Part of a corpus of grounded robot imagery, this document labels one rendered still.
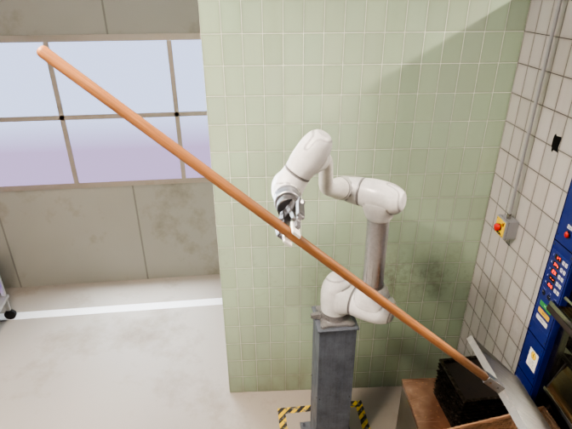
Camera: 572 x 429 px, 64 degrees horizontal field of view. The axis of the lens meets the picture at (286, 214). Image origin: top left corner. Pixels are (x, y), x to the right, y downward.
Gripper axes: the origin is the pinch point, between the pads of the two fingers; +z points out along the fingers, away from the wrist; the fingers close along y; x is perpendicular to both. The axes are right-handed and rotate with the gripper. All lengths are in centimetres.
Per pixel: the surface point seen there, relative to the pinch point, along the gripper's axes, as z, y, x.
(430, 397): -59, 52, -151
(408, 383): -69, 58, -144
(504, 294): -84, -13, -151
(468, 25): -122, -97, -41
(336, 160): -122, -4, -39
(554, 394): -25, -3, -157
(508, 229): -86, -40, -121
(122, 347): -171, 232, -34
